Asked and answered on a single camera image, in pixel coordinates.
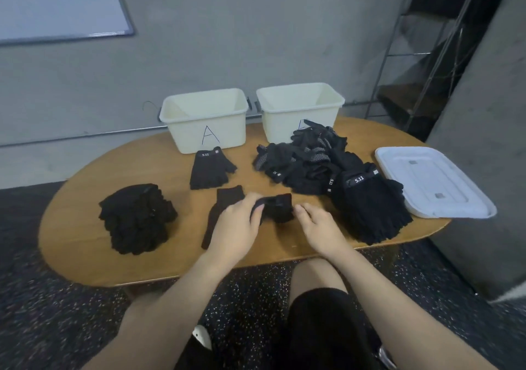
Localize person's left forearm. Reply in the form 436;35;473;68
82;253;233;370

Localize metal rack frame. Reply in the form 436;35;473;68
364;0;494;142

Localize grey wall pipe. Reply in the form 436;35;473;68
0;124;164;149

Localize person's left white shoe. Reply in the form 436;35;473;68
192;325;214;352

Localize person's right hand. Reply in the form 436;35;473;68
293;201;352;261

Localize white plastic bin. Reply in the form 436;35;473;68
158;87;251;155
255;82;347;145

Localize pile of black gloves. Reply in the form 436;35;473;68
98;182;179;257
251;119;363;196

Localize stack of black gloves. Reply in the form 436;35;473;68
98;182;179;257

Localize person's right white shoe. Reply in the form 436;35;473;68
376;345;397;370

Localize white flat tray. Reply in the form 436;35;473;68
374;145;499;220

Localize whiteboard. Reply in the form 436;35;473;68
0;0;136;47

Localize person's black shorts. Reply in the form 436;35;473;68
173;287;387;370

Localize person's left hand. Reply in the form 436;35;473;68
204;190;266;270

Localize person's white shoe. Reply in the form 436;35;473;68
192;325;214;352
376;345;397;370

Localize person's right forearm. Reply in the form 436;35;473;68
327;246;498;370

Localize person's left leg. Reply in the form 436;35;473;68
119;292;165;342

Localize black fingerless glove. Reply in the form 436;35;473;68
189;145;238;191
330;162;414;247

